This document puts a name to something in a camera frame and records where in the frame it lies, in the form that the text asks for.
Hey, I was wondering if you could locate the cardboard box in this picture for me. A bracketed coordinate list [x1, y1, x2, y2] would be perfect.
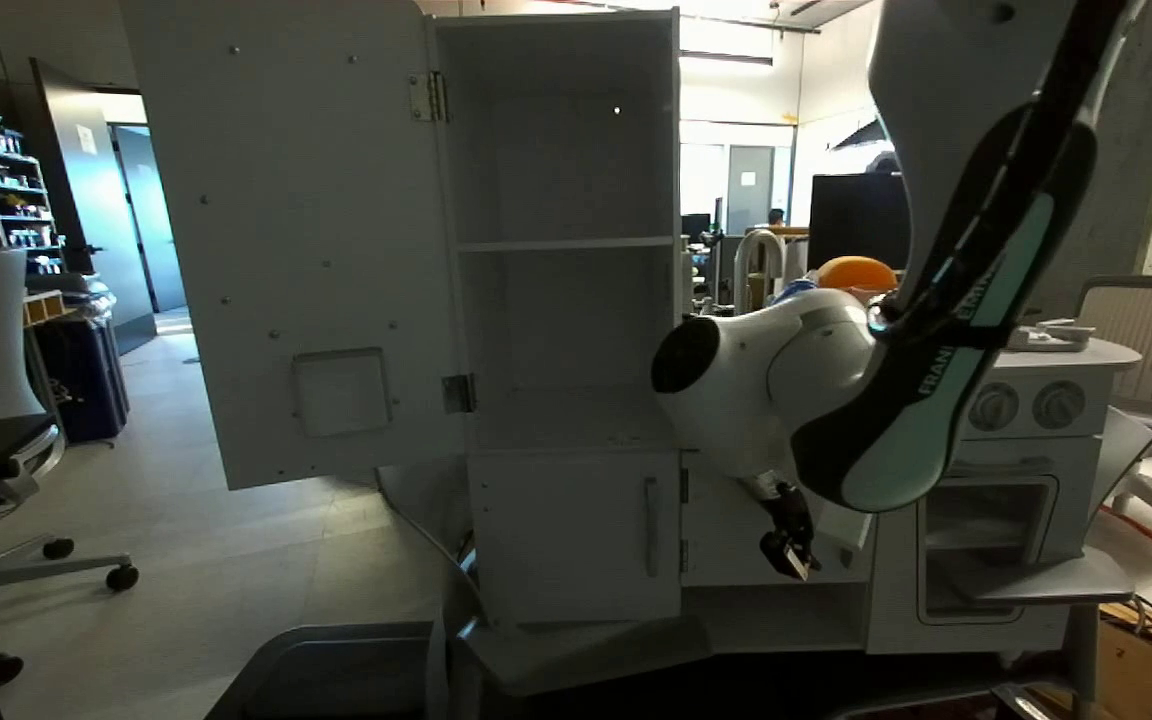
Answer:
[1092, 597, 1152, 720]

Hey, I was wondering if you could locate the dark suitcase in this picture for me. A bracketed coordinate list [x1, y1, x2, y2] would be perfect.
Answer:
[29, 311, 132, 446]

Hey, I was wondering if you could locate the tall white cabinet door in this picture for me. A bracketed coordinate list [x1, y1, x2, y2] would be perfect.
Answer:
[119, 0, 475, 495]

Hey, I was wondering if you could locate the grey oven door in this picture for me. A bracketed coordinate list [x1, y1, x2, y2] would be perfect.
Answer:
[973, 540, 1135, 609]

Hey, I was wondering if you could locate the black monitor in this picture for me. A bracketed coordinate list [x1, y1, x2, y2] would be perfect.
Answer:
[810, 167, 915, 270]

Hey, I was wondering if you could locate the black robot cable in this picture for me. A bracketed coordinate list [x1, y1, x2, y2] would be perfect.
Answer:
[869, 0, 1132, 404]

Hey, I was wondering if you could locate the grey stove knob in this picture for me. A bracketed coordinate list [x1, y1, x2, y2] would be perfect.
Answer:
[970, 378, 1023, 436]
[1031, 376, 1090, 430]

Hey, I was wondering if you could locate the grey burner grate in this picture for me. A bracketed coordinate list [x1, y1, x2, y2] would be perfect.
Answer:
[1009, 315, 1101, 357]

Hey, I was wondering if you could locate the grey plastic chair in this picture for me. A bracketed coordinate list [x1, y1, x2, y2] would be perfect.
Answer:
[209, 615, 454, 720]

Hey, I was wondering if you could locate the white toy kitchen unit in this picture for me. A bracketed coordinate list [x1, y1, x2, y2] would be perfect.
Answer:
[425, 5, 1150, 686]

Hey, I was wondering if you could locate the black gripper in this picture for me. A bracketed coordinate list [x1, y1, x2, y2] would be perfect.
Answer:
[754, 476, 823, 582]

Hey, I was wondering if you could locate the grey toy faucet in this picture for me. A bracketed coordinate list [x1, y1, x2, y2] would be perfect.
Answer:
[733, 226, 787, 315]

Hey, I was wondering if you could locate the white door with long handle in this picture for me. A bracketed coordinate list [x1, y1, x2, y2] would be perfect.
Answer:
[469, 451, 686, 627]

